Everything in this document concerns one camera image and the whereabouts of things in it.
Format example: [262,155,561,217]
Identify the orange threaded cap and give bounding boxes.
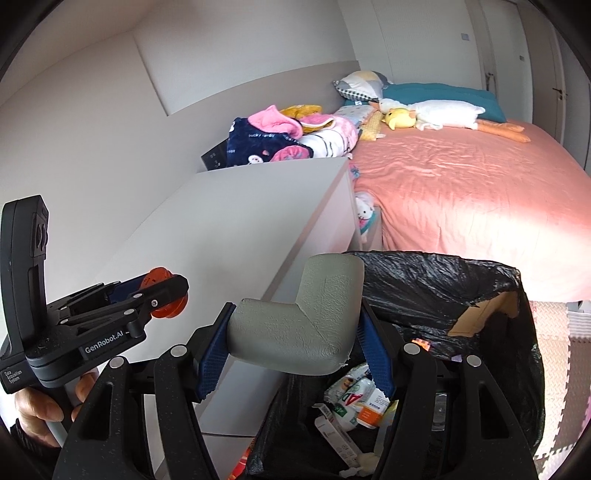
[138,267,189,320]

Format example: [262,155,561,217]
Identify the crushed white green plastic bottle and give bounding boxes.
[324,363,375,432]

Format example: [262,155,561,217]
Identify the grey foam corner guard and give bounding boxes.
[228,253,365,376]

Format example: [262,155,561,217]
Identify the white torn paper pouch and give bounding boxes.
[374,400,399,457]

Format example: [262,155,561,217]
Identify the pink puzzle cube toy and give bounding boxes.
[412,339,431,351]

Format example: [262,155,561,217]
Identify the white long narrow box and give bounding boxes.
[315,416,361,467]

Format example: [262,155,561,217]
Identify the yellow snack wrapper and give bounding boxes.
[228,443,253,480]

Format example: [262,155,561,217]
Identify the black trash bag bin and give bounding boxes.
[244,250,547,480]

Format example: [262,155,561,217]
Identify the person left hand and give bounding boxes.
[15,369,98,448]

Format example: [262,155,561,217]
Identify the pink bed sheet mattress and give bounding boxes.
[353,124,590,302]

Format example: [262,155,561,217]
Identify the navy blue printed garment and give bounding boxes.
[226,118,314,167]

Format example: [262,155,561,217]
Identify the colourful foam floor mat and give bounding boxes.
[530,301,590,479]

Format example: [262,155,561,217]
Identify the yellow spotted plush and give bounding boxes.
[359,111,385,141]

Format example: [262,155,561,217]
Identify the pink fleece garment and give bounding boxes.
[247,105,335,139]

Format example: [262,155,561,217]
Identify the yellow duck plush toy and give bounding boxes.
[383,107,417,130]

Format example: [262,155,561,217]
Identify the white goose plush toy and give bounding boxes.
[370,97,532,144]

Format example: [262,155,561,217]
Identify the yellow garment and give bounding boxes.
[280,104,322,120]

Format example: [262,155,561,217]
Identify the teal pillow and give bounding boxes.
[383,83,507,123]

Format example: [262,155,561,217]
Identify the checkered grey pillow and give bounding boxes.
[332,70,392,102]

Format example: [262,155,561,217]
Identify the black wall socket panel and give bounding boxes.
[201,139,228,171]

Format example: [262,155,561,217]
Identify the white door with handle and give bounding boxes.
[479,0,569,144]

